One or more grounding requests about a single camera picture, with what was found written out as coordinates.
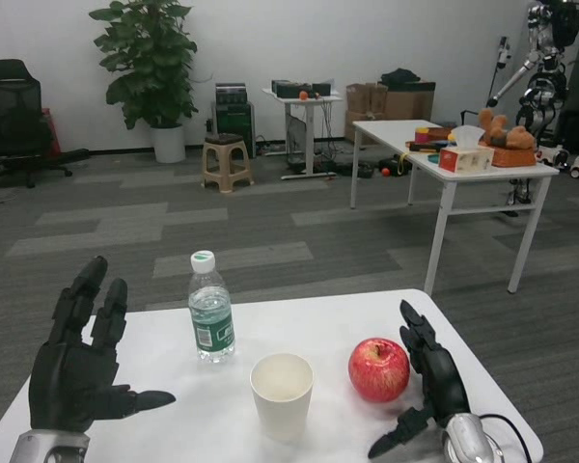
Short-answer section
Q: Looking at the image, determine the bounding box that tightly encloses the green black equipment cabinet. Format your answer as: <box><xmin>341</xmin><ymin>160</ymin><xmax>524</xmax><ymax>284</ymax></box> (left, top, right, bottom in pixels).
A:
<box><xmin>211</xmin><ymin>101</ymin><xmax>257</xmax><ymax>160</ymax></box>

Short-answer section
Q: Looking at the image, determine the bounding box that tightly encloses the large cardboard box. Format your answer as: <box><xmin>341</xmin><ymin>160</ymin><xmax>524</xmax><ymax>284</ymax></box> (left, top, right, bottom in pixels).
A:
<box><xmin>384</xmin><ymin>80</ymin><xmax>436</xmax><ymax>122</ymax></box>

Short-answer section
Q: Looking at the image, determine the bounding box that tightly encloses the red flat panel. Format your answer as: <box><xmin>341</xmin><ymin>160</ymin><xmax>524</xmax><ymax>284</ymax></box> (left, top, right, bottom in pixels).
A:
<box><xmin>41</xmin><ymin>107</ymin><xmax>62</xmax><ymax>155</ymax></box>

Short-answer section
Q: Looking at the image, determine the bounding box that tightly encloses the white plant pot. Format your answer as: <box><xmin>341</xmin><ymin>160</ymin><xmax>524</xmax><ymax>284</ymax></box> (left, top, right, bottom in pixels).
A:
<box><xmin>152</xmin><ymin>123</ymin><xmax>187</xmax><ymax>164</ymax></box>

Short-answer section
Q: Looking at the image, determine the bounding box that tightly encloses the low cardboard box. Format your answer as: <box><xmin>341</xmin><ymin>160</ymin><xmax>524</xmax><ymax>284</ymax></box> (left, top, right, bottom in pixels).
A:
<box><xmin>345</xmin><ymin>109</ymin><xmax>375</xmax><ymax>144</ymax></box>

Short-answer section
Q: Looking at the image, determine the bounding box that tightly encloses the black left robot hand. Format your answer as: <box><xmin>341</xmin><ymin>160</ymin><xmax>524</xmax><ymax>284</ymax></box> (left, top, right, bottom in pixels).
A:
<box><xmin>28</xmin><ymin>256</ymin><xmax>178</xmax><ymax>433</ymax></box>

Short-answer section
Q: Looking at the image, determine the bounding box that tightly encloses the black bag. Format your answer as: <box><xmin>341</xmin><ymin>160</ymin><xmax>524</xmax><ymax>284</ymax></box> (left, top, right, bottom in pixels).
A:
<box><xmin>379</xmin><ymin>68</ymin><xmax>422</xmax><ymax>84</ymax></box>

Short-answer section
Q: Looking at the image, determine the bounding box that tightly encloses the red white tissue box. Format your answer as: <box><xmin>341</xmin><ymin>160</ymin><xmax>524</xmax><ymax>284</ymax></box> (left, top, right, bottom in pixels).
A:
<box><xmin>437</xmin><ymin>124</ymin><xmax>496</xmax><ymax>173</ymax></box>

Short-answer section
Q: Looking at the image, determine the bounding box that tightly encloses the small white standing desk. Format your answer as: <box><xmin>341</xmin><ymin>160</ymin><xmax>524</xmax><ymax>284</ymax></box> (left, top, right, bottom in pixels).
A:
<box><xmin>262</xmin><ymin>88</ymin><xmax>345</xmax><ymax>181</ymax></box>

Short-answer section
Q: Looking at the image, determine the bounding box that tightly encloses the orange basket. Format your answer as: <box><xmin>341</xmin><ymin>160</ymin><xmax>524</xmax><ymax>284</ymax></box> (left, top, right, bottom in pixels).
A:
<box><xmin>490</xmin><ymin>147</ymin><xmax>538</xmax><ymax>168</ymax></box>

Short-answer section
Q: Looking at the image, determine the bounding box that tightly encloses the large black box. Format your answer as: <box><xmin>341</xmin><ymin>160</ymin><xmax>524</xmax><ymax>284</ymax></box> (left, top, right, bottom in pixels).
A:
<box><xmin>271</xmin><ymin>79</ymin><xmax>313</xmax><ymax>98</ymax></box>

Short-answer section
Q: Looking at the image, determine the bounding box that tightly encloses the long white table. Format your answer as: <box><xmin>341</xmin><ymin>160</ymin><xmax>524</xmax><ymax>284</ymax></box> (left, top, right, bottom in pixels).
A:
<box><xmin>351</xmin><ymin>119</ymin><xmax>560</xmax><ymax>295</ymax></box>

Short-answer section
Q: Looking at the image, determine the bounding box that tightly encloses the tall green leafy plant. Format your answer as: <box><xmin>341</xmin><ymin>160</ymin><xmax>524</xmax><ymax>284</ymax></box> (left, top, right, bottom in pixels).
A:
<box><xmin>89</xmin><ymin>0</ymin><xmax>199</xmax><ymax>130</ymax></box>

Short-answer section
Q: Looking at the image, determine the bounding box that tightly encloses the red apple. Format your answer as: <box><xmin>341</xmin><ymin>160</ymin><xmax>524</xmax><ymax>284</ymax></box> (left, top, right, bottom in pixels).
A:
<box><xmin>347</xmin><ymin>338</ymin><xmax>411</xmax><ymax>404</ymax></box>

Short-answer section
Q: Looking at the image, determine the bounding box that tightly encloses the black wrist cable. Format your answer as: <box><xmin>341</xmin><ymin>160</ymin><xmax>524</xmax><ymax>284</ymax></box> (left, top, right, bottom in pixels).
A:
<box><xmin>482</xmin><ymin>414</ymin><xmax>530</xmax><ymax>463</ymax></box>

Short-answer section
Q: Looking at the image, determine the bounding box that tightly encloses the open cardboard box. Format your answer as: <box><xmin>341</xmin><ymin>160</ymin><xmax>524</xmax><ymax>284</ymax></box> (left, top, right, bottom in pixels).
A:
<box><xmin>345</xmin><ymin>82</ymin><xmax>389</xmax><ymax>120</ymax></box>

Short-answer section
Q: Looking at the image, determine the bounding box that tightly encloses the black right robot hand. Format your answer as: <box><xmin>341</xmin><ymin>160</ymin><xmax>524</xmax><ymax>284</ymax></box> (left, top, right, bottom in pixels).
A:
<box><xmin>368</xmin><ymin>299</ymin><xmax>472</xmax><ymax>459</ymax></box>

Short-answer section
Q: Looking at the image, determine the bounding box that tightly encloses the brown teddy bear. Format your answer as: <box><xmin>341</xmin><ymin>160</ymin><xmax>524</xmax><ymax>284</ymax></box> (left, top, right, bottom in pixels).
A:
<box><xmin>477</xmin><ymin>108</ymin><xmax>536</xmax><ymax>150</ymax></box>

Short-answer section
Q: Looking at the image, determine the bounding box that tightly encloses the white paper cup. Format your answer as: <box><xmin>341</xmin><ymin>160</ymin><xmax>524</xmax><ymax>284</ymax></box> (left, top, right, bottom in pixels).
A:
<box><xmin>249</xmin><ymin>352</ymin><xmax>315</xmax><ymax>443</ymax></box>

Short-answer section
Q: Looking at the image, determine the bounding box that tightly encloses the black office chair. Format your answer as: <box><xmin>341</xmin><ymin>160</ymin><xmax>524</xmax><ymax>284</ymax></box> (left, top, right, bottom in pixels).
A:
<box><xmin>0</xmin><ymin>58</ymin><xmax>91</xmax><ymax>189</ymax></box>

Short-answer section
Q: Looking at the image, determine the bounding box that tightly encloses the clear water bottle green label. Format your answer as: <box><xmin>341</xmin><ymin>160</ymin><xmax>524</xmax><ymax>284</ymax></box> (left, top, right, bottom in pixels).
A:
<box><xmin>187</xmin><ymin>249</ymin><xmax>236</xmax><ymax>365</ymax></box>

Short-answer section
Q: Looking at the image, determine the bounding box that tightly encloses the silver black humanoid robot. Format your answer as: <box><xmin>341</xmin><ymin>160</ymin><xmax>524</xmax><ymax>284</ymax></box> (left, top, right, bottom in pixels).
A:
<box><xmin>485</xmin><ymin>0</ymin><xmax>579</xmax><ymax>218</ymax></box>

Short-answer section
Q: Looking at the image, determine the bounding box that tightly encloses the black electronic device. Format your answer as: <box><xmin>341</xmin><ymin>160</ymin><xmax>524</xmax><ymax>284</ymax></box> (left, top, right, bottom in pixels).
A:
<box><xmin>215</xmin><ymin>82</ymin><xmax>248</xmax><ymax>105</ymax></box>

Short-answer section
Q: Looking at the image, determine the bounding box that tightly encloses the beige plastic stool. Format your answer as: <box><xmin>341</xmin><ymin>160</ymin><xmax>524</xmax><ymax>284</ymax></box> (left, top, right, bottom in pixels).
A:
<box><xmin>201</xmin><ymin>134</ymin><xmax>255</xmax><ymax>195</ymax></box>

